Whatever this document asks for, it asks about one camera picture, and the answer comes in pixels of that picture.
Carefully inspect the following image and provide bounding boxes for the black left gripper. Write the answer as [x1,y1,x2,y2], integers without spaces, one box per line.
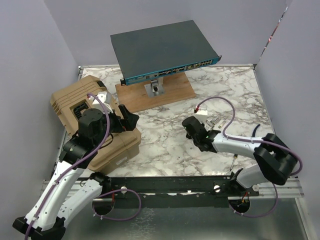
[95,104,140,146]

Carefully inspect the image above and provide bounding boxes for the dark grey network switch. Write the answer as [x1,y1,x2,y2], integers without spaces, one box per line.
[110,20,222,86]

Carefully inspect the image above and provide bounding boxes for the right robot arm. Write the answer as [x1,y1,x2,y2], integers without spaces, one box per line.
[182,116,298,196]

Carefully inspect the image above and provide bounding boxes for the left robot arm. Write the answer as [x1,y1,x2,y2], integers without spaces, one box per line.
[12,104,139,240]

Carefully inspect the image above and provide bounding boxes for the silver SFP module on table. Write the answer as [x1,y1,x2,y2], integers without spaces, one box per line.
[205,120,215,128]

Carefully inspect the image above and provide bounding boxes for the wooden base board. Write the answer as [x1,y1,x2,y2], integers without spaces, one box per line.
[115,72,196,113]

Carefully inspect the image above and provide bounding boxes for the tan plastic tool case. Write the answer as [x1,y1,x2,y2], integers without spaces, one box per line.
[50,75,141,175]

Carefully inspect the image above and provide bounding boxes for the black yellow screwdriver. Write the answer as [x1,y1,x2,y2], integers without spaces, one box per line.
[229,154,238,171]

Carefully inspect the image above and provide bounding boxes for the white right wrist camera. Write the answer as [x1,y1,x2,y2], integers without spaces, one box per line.
[194,106,208,122]

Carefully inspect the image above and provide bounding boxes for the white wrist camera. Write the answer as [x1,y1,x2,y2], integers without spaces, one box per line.
[194,106,208,122]
[88,91,112,112]

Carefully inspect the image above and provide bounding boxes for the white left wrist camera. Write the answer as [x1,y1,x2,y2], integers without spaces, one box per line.
[88,91,112,112]

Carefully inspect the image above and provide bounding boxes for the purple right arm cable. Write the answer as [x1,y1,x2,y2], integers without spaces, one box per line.
[196,96,304,179]

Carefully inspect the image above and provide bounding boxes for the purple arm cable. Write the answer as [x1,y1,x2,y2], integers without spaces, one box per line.
[24,92,112,240]
[196,96,304,179]

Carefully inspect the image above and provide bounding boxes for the silver metal switch stand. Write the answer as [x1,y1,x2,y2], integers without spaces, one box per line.
[144,77,165,98]

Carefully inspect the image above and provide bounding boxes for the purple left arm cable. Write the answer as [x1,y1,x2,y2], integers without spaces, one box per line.
[24,92,112,240]

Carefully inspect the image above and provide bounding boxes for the black metal mounting rail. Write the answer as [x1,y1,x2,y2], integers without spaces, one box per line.
[92,175,259,212]

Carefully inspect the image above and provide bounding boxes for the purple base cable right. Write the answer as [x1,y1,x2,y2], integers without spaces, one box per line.
[230,183,279,218]

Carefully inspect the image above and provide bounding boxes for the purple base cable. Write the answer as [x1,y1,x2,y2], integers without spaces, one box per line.
[230,183,279,218]
[92,188,142,222]

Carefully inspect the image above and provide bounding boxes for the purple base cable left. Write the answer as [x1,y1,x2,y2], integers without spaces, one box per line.
[92,188,142,222]

